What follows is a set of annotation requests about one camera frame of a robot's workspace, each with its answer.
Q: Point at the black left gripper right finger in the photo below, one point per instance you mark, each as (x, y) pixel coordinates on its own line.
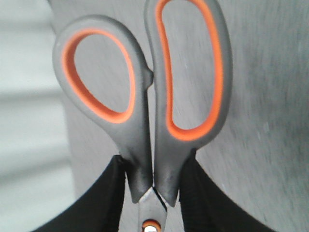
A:
(206, 208)

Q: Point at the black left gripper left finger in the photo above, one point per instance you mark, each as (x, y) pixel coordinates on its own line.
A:
(99, 208)

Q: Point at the grey orange handled scissors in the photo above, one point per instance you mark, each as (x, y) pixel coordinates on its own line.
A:
(145, 133)

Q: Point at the grey pleated curtain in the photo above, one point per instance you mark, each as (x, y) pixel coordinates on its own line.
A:
(36, 181)

